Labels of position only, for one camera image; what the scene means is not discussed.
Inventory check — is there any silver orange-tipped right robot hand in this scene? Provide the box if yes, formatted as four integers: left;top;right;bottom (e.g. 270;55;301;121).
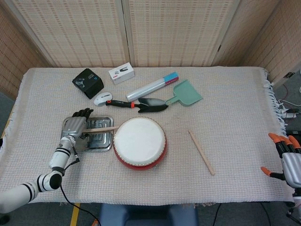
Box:
260;133;301;188

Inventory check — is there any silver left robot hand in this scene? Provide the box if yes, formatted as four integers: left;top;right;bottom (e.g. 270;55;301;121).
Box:
61;107;94;140

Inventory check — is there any wooden drumstick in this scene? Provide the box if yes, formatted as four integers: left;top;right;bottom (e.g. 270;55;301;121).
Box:
188;129;215;176
82;126;119;134

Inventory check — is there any stainless steel tray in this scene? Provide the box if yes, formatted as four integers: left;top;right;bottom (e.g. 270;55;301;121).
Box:
60;115;114;153

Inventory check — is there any red drum with white skin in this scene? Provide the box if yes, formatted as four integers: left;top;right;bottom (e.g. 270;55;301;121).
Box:
113;117;168;172

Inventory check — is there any white computer mouse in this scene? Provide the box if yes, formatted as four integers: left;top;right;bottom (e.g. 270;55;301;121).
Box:
94;91;113;107

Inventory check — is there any black cardboard box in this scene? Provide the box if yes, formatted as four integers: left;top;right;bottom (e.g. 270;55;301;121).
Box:
71;68;104;99

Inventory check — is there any white power strip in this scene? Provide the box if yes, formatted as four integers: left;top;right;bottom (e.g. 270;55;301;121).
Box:
281;108;298;120

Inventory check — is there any beige woven tablecloth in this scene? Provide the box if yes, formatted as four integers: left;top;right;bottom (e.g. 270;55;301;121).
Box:
0;66;294;205

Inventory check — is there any white cardboard box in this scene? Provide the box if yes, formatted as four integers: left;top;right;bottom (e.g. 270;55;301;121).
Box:
108;62;135;86

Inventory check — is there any black garden trowel orange collar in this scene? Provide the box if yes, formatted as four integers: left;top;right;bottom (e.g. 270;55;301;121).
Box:
105;97;169;114

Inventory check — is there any clear tube coloured cap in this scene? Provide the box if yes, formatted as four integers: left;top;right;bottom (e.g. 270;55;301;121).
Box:
126;72;180;102

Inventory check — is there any blue padded seat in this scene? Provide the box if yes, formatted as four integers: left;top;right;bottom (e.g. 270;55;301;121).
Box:
98;202;198;226

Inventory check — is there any green plastic dustpan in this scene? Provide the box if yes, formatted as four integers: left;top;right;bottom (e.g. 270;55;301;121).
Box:
165;80;204;108

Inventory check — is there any bamboo folding screen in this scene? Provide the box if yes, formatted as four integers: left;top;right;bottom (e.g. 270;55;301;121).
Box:
0;0;301;99

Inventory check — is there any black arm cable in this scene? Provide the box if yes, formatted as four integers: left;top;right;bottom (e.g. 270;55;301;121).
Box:
60;185;99;224

